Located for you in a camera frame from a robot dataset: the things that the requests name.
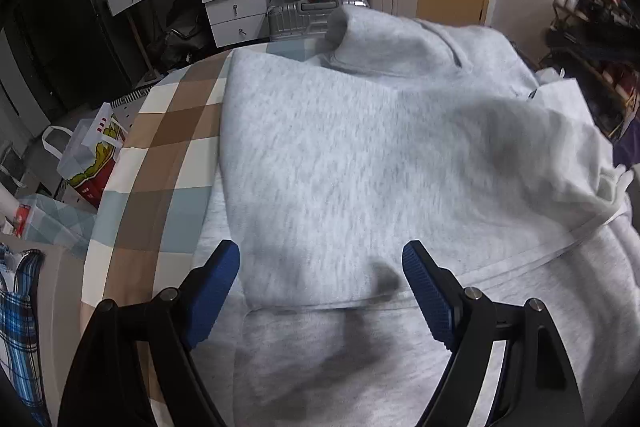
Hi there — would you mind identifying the black cabinet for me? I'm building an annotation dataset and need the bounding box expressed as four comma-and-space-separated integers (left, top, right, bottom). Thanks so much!
0, 0, 136, 118

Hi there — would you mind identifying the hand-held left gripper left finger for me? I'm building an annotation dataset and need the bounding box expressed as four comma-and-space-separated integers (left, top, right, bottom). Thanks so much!
57, 239, 241, 427

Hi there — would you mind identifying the blue plaid bag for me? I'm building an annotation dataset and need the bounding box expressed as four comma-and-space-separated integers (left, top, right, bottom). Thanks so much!
0, 247, 51, 427

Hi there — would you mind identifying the purple cloth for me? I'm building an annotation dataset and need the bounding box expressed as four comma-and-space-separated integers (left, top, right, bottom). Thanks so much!
612, 127, 640, 168

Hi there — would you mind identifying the checkered bed sheet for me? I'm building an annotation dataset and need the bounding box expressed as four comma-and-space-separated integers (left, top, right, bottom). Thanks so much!
80, 38, 333, 427

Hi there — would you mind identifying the grey hoodie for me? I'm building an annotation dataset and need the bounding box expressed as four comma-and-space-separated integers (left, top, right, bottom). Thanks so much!
190, 4, 640, 427

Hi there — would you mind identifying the white red shopping bag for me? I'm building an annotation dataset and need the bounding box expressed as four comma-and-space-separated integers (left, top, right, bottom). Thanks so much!
42, 103, 126, 208

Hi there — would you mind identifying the silver suitcase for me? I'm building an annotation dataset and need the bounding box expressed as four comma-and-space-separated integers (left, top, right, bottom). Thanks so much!
267, 0, 371, 42

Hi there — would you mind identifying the black bag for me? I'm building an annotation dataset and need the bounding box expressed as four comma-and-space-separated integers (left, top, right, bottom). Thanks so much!
150, 0, 211, 68

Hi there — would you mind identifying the wooden shoe rack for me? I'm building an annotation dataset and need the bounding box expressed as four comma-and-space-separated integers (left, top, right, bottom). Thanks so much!
540, 0, 640, 142

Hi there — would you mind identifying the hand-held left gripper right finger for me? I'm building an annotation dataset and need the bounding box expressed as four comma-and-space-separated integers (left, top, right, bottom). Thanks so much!
402, 241, 586, 427

